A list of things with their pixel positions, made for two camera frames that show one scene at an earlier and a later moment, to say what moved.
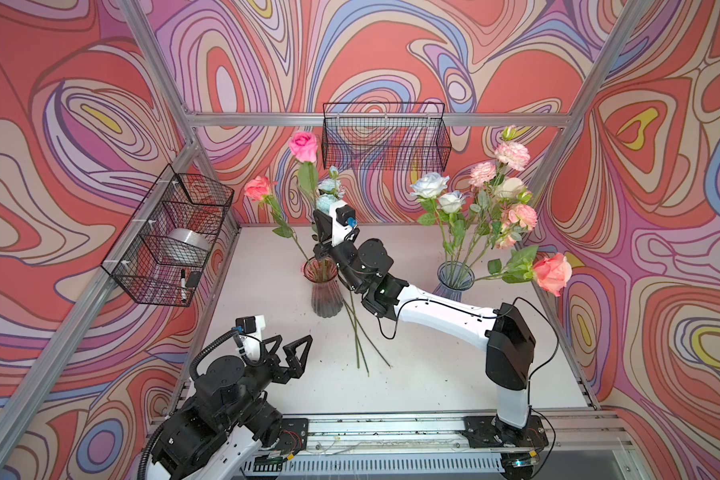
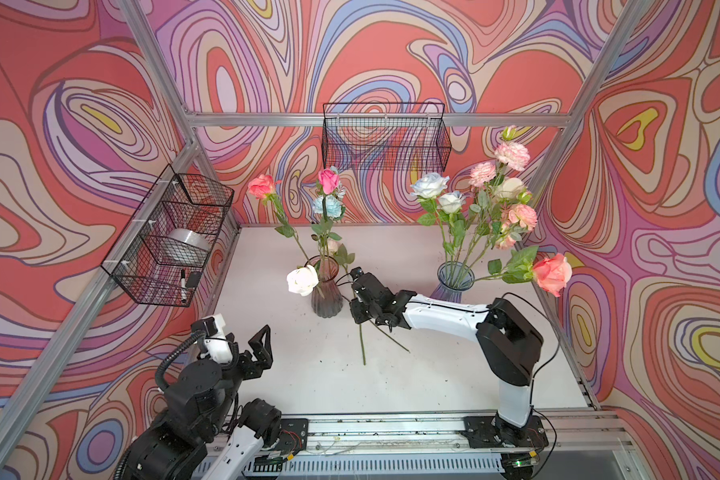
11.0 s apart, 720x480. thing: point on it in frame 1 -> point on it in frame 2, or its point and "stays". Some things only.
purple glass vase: (454, 277) stays
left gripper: (279, 374) -> (252, 369)
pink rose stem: (303, 148) -> (328, 180)
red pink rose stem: (258, 189) stays
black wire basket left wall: (162, 251) stays
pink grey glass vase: (326, 298) stays
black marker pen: (183, 286) stays
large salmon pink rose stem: (552, 272) stays
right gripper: (324, 234) -> (358, 316)
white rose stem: (366, 333) -> (303, 280)
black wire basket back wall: (385, 136) stays
